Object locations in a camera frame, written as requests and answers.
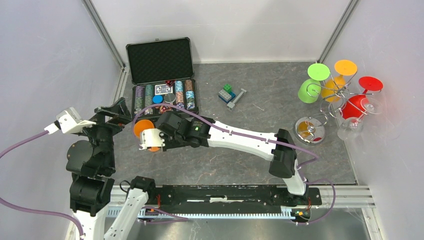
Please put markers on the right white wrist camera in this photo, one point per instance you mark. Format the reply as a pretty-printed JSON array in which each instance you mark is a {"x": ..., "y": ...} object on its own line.
[{"x": 151, "y": 140}]

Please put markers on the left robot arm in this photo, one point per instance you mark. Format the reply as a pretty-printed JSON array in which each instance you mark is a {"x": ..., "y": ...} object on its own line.
[{"x": 91, "y": 163}]

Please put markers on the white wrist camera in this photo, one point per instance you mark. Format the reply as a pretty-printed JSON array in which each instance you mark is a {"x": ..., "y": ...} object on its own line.
[
  {"x": 69, "y": 121},
  {"x": 151, "y": 140}
]

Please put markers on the yellow-orange wine glass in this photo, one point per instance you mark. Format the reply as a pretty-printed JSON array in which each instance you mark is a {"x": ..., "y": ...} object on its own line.
[{"x": 333, "y": 86}]

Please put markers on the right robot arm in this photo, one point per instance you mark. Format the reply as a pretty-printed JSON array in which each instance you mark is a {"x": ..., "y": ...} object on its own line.
[{"x": 277, "y": 148}]

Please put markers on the green wine glass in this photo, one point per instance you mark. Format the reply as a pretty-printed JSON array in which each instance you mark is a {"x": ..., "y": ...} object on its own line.
[{"x": 314, "y": 79}]

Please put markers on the chrome wine glass rack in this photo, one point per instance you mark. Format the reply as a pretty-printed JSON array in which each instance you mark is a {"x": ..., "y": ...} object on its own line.
[{"x": 339, "y": 103}]

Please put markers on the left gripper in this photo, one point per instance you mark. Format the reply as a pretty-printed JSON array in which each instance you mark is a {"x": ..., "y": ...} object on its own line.
[{"x": 122, "y": 116}]

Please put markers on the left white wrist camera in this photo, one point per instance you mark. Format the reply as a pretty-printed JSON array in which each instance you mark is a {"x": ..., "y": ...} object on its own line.
[{"x": 69, "y": 121}]

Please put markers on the orange wine glass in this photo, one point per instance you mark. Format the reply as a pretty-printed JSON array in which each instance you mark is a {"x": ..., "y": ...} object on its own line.
[{"x": 142, "y": 125}]

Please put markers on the clear wine glass on rack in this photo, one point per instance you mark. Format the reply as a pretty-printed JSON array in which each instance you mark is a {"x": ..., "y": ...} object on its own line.
[{"x": 352, "y": 127}]

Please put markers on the blue grey toy brick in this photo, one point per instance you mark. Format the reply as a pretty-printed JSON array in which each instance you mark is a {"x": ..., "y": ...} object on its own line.
[{"x": 226, "y": 96}]

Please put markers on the long grey toy brick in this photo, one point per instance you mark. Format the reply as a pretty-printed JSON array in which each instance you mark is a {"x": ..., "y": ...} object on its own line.
[{"x": 231, "y": 105}]

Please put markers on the playing card deck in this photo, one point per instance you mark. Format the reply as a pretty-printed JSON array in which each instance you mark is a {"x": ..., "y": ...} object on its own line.
[{"x": 162, "y": 89}]

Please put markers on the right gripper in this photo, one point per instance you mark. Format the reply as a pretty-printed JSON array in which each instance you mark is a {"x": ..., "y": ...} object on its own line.
[{"x": 167, "y": 145}]

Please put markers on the red wine glass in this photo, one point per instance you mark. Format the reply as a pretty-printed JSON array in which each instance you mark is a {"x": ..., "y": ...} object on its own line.
[{"x": 360, "y": 104}]

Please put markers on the green toy brick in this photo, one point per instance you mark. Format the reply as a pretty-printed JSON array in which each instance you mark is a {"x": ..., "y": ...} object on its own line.
[{"x": 227, "y": 88}]

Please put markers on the black poker chip case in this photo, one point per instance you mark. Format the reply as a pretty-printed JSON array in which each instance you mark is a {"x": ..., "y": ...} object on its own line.
[{"x": 162, "y": 62}]

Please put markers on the blue round chip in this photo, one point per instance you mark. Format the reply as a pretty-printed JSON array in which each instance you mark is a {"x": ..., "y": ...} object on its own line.
[{"x": 157, "y": 99}]

